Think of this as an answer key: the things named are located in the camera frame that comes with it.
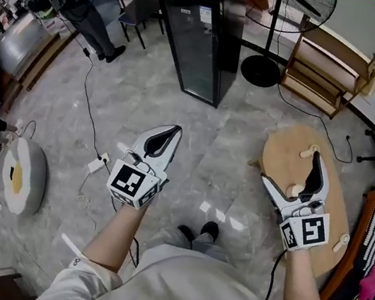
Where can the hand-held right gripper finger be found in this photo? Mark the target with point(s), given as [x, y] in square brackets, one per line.
[278, 194]
[323, 184]

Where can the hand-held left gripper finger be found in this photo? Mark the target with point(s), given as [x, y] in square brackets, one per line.
[172, 150]
[140, 142]

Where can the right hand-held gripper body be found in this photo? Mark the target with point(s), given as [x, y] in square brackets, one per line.
[306, 231]

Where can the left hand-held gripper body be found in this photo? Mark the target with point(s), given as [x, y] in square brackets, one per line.
[128, 182]

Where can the person's left forearm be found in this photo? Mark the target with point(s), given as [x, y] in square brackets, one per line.
[114, 240]

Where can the person's right forearm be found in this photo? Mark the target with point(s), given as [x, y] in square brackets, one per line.
[302, 284]

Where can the wooden coffee table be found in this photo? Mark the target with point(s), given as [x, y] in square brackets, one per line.
[287, 156]

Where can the white mug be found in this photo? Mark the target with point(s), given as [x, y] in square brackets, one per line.
[294, 190]

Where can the cream handheld fan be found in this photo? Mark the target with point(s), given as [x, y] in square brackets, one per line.
[310, 152]
[340, 242]

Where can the white power strip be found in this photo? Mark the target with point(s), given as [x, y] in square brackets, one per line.
[98, 164]

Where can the person's right black shoe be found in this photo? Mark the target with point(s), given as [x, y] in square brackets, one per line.
[210, 228]

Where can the person's black shoe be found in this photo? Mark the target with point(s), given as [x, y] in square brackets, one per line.
[210, 228]
[186, 233]

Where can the person's left black shoe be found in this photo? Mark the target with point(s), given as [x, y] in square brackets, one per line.
[186, 233]

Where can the pink star pillow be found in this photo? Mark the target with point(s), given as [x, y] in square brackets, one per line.
[370, 285]

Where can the person's grey jeans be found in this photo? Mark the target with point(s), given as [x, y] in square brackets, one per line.
[206, 247]

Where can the black glass-door fridge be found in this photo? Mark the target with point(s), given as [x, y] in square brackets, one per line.
[198, 47]

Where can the fried egg cushion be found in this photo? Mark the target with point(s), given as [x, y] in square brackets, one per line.
[21, 177]

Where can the wooden shelf rack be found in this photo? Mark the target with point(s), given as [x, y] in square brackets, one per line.
[322, 76]

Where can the wooden step platform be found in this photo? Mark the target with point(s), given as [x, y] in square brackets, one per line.
[41, 62]

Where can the person's white shirt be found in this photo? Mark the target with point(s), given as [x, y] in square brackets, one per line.
[190, 297]

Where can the grey chair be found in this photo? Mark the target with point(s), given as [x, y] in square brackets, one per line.
[140, 8]

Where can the large black standing fan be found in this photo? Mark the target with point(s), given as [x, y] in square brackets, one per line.
[267, 52]

